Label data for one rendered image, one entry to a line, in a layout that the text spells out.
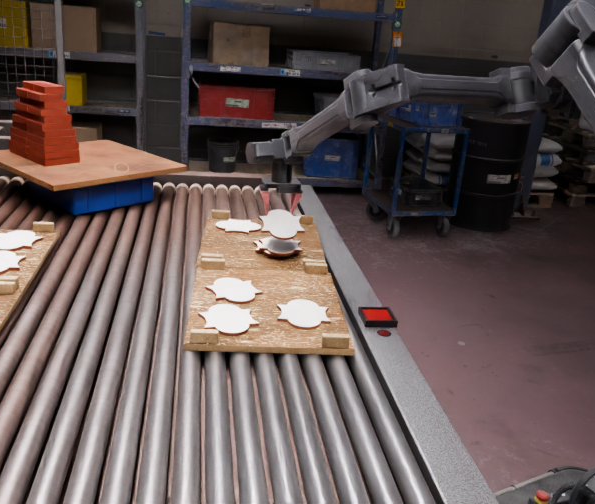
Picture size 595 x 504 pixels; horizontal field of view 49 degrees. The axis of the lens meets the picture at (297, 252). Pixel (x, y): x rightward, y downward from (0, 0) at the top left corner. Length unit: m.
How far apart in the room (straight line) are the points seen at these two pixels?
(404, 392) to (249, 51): 4.79
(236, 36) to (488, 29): 2.58
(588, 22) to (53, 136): 1.68
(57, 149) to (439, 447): 1.59
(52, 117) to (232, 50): 3.68
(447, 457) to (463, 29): 5.99
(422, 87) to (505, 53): 5.74
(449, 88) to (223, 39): 4.48
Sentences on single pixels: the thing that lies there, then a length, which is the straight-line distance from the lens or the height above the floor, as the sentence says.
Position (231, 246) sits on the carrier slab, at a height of 0.94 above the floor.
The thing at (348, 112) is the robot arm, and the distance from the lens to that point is 1.39.
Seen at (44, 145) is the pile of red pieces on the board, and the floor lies 1.11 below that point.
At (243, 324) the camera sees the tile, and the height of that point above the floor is 0.94.
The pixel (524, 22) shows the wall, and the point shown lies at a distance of 7.14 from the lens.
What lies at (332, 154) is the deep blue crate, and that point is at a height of 0.36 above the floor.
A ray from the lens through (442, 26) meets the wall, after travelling 6.80.
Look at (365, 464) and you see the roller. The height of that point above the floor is 0.91.
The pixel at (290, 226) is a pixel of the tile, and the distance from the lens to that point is 1.76.
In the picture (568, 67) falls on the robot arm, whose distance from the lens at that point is 1.05.
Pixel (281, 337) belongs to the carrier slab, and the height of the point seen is 0.94.
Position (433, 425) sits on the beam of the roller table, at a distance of 1.20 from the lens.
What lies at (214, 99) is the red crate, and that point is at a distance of 5.76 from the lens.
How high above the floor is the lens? 1.58
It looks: 21 degrees down
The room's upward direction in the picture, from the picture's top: 5 degrees clockwise
